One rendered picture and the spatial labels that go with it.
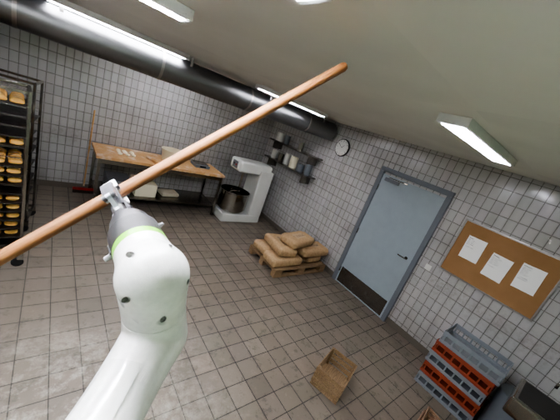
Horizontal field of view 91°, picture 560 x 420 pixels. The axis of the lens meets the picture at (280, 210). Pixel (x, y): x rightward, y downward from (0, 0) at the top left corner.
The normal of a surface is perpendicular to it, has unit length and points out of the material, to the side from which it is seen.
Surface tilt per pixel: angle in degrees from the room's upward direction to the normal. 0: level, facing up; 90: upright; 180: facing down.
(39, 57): 90
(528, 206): 90
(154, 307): 98
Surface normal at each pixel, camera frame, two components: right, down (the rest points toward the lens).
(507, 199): -0.75, -0.07
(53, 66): 0.57, 0.43
